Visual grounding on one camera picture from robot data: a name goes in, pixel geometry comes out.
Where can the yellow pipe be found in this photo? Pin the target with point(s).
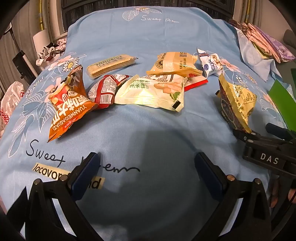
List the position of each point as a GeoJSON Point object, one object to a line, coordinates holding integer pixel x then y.
{"type": "Point", "coordinates": [41, 14]}
{"type": "Point", "coordinates": [248, 10]}

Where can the orange sunflower seed packet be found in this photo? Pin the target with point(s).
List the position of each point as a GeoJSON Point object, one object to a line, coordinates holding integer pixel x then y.
{"type": "Point", "coordinates": [67, 109]}

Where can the green card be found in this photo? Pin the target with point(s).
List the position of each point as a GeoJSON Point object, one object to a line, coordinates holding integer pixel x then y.
{"type": "Point", "coordinates": [281, 102]}

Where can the white blue nut packet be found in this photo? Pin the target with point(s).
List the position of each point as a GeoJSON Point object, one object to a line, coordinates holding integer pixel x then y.
{"type": "Point", "coordinates": [209, 64]}

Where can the red-edged snack packet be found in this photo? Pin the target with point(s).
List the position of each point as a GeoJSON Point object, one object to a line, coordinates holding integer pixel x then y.
{"type": "Point", "coordinates": [196, 82]}

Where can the dark patterned cloth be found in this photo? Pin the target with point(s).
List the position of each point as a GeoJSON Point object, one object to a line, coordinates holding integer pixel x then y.
{"type": "Point", "coordinates": [238, 25]}

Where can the black device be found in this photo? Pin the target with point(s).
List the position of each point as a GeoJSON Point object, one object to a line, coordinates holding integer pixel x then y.
{"type": "Point", "coordinates": [24, 64]}

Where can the grey sofa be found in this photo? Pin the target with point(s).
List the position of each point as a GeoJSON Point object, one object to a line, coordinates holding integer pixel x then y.
{"type": "Point", "coordinates": [290, 44]}

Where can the clear wafer biscuit packet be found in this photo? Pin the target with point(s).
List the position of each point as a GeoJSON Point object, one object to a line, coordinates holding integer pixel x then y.
{"type": "Point", "coordinates": [108, 64]}

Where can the white red plastic bag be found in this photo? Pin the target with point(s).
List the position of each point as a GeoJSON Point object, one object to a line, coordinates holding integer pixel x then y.
{"type": "Point", "coordinates": [10, 104]}

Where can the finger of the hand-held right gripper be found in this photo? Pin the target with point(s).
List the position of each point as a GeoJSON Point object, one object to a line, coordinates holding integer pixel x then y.
{"type": "Point", "coordinates": [245, 136]}
{"type": "Point", "coordinates": [277, 131]}

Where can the pink folded cloth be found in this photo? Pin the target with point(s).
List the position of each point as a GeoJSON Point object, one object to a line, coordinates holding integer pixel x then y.
{"type": "Point", "coordinates": [259, 37]}

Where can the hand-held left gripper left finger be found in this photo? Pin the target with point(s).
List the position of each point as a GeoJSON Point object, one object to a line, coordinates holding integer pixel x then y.
{"type": "Point", "coordinates": [85, 176]}

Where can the white container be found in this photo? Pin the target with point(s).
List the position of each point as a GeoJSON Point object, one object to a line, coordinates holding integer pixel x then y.
{"type": "Point", "coordinates": [41, 42]}

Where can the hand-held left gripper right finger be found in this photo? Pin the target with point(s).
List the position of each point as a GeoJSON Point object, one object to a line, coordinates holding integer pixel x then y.
{"type": "Point", "coordinates": [208, 176]}

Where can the red crinkled snack packet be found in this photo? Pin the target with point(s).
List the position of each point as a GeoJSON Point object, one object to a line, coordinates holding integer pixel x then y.
{"type": "Point", "coordinates": [104, 91]}

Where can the black white patterned bag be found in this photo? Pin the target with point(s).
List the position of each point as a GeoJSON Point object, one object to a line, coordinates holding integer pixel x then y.
{"type": "Point", "coordinates": [52, 52]}

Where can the blue floral bedsheet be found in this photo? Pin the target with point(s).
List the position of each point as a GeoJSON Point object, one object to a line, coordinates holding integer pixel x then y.
{"type": "Point", "coordinates": [148, 132]}

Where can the yellow brown snack packet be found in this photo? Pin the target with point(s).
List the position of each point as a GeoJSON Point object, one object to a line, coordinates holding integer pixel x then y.
{"type": "Point", "coordinates": [238, 104]}

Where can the pale green snack packet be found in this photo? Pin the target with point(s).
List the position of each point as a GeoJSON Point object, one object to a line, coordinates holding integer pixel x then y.
{"type": "Point", "coordinates": [150, 92]}

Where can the beige snack packet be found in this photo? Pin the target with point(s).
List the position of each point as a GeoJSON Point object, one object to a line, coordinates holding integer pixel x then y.
{"type": "Point", "coordinates": [175, 63]}

